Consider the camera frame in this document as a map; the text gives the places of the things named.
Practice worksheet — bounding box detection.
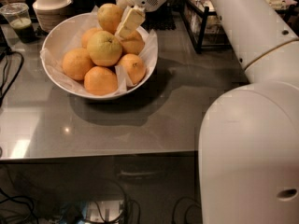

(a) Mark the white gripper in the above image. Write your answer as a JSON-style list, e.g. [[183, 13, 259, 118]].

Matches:
[[115, 0, 166, 38]]

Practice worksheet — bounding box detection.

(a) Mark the yellowish orange top back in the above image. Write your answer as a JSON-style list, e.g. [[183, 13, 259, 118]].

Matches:
[[97, 3, 123, 34]]

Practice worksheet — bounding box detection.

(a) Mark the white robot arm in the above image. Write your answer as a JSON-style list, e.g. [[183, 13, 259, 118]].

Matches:
[[198, 0, 299, 224]]

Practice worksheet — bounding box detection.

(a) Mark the white ceramic bowl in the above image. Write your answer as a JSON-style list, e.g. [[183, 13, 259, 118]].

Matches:
[[40, 12, 159, 101]]

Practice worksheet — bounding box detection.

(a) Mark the white paper bowl liner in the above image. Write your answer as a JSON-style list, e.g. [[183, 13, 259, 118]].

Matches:
[[39, 6, 159, 97]]

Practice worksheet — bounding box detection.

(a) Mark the orange right back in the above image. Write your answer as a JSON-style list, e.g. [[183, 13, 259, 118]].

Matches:
[[120, 31, 145, 55]]

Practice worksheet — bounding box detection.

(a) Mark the greenish orange centre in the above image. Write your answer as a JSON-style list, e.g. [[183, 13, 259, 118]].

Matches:
[[87, 31, 122, 67]]

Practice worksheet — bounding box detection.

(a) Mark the orange hidden back left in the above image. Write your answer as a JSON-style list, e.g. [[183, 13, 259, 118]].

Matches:
[[81, 27, 101, 48]]

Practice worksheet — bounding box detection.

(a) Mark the orange front right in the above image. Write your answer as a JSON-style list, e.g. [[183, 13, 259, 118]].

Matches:
[[118, 54, 146, 85]]

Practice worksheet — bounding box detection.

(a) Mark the orange left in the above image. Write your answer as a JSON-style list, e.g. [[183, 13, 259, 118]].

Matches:
[[62, 48, 94, 81]]

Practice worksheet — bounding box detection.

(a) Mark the orange front centre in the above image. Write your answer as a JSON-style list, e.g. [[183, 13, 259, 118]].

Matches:
[[84, 66, 118, 95]]

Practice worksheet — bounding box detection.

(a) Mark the stack of paper bowls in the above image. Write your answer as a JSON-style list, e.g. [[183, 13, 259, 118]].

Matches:
[[33, 0, 71, 33]]

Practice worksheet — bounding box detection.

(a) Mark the plastic cup green drink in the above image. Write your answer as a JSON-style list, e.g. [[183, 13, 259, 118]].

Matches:
[[0, 3, 36, 43]]

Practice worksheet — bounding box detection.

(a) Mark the black wire snack basket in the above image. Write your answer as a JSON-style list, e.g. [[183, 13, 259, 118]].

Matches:
[[182, 0, 298, 62]]

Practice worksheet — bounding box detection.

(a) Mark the black cable on table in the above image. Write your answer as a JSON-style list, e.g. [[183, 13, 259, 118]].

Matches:
[[0, 47, 25, 109]]

